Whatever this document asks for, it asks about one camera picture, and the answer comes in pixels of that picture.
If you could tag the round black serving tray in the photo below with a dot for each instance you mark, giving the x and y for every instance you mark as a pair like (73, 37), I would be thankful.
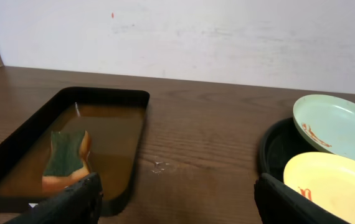
(279, 144)

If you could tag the black rectangular water tray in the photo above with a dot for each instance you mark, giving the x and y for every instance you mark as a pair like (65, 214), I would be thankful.
(114, 120)

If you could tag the green and orange sponge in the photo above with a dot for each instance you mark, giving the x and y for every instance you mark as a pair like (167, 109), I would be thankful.
(68, 161)

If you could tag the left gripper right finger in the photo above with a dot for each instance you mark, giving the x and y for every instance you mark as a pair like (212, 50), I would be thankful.
(277, 203)

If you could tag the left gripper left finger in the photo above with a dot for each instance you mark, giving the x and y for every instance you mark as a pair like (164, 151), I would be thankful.
(79, 203)

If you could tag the light green plate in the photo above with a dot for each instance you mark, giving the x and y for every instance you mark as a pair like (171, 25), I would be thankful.
(327, 123)

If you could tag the yellow plate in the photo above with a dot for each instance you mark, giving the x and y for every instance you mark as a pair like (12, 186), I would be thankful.
(325, 179)

